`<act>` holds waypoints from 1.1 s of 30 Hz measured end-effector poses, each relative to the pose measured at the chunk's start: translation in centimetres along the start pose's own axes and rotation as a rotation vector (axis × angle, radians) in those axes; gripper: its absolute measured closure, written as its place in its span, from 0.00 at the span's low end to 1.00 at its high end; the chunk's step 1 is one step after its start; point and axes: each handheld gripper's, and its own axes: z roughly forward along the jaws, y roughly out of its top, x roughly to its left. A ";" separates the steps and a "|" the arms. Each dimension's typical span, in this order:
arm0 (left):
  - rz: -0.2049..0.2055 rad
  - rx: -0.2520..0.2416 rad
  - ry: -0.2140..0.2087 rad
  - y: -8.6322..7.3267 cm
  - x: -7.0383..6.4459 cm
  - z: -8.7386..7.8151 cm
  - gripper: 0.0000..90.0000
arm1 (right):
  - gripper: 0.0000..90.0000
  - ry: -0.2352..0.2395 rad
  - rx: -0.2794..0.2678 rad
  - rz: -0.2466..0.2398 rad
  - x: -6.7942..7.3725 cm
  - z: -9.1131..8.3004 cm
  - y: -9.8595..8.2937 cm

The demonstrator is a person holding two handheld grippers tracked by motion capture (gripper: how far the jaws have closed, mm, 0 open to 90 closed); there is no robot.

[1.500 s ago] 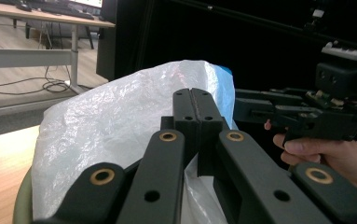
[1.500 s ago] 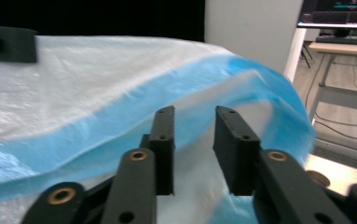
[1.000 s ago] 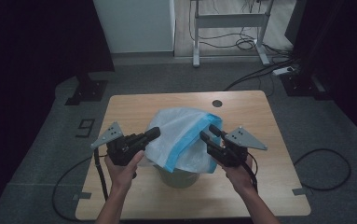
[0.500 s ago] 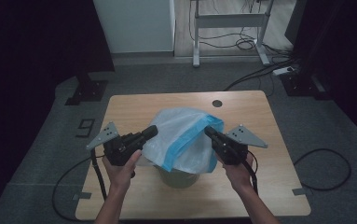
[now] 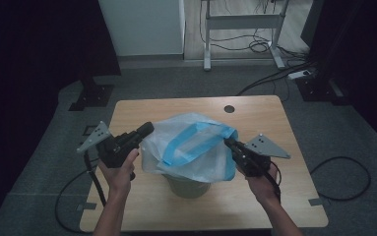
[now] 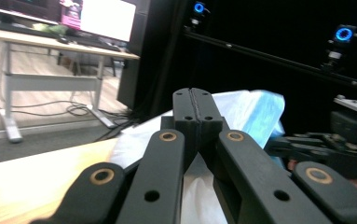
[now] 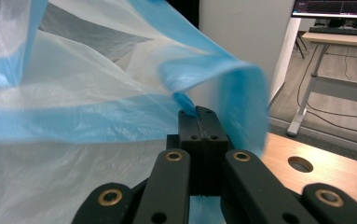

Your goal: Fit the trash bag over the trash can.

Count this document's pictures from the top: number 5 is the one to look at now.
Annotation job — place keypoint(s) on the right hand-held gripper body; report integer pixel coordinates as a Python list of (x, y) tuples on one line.
[(255, 162)]

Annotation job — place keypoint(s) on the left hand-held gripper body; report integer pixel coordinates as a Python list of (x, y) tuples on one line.
[(113, 152)]

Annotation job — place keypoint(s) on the white bag with blue band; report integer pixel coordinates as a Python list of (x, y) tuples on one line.
[(189, 147)]

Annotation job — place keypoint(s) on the green plastic bucket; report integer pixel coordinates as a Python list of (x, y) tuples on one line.
[(187, 190)]

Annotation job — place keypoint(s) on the person's left hand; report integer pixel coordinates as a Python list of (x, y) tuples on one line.
[(118, 178)]

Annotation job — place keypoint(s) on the person's right hand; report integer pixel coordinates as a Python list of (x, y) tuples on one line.
[(261, 188)]

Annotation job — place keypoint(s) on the grey tape piece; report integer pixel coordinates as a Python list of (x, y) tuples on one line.
[(86, 206), (316, 202)]

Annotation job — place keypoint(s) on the black stand base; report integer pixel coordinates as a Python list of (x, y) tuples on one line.
[(92, 95), (320, 90)]

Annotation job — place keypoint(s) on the white power strip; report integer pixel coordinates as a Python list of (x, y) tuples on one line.
[(298, 74)]

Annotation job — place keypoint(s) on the white cabinet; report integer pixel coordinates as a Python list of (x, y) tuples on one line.
[(143, 26)]

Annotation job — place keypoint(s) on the black curtain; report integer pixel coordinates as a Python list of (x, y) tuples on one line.
[(366, 49), (28, 65)]

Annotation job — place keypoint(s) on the white metal desk frame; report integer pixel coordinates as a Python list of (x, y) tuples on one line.
[(241, 22)]

